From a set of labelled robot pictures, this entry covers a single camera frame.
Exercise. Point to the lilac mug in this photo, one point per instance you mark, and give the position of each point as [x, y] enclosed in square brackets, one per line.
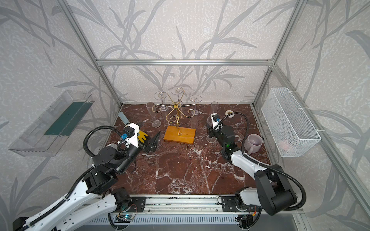
[253, 143]

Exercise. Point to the white tape roll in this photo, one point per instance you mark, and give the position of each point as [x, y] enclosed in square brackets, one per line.
[228, 112]

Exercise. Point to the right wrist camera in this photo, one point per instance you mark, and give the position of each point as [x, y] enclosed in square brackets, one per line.
[216, 121]

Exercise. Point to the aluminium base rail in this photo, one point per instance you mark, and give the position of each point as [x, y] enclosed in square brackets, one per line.
[182, 203]

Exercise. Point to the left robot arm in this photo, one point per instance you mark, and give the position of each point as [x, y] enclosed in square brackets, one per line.
[107, 164]

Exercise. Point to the gold wire glass rack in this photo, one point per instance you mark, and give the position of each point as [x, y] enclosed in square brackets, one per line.
[174, 114]

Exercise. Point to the white wire basket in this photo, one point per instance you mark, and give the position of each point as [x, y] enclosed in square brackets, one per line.
[287, 120]

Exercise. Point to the pink item in basket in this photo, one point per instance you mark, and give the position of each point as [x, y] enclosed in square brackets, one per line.
[285, 146]

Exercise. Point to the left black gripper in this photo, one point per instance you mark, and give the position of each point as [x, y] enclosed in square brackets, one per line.
[150, 146]

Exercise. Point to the clear plastic wall shelf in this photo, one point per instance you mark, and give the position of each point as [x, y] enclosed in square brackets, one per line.
[46, 136]

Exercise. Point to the yellow black work glove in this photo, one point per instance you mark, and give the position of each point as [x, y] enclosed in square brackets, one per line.
[142, 137]

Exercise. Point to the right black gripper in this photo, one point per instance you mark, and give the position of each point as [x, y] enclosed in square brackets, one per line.
[211, 132]

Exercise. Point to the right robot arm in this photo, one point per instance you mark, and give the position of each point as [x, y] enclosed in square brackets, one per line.
[275, 190]

